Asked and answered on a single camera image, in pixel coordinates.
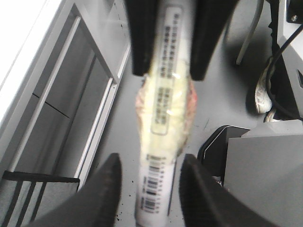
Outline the grey robot base block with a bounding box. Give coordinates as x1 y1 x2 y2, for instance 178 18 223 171
224 120 303 227

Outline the white whiteboard marker pen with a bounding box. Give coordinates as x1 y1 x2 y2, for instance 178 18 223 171
135 0 197 227

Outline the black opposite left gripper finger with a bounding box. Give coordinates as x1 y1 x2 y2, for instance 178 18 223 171
125 0 159 76
190 0 238 81

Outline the white chair leg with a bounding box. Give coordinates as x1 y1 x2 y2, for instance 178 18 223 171
236 0 264 65

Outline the grey striped fabric bin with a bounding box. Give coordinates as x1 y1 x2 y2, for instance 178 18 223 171
0 171 80 227

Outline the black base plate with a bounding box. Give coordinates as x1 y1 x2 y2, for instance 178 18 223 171
197 125 250 186

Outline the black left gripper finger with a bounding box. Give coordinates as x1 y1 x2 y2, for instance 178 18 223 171
180 154 256 227
28 153 122 227

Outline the grey metal table frame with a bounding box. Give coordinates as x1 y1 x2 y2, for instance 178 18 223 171
0 0 130 182

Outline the black cable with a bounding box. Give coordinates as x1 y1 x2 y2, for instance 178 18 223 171
265 0 303 121

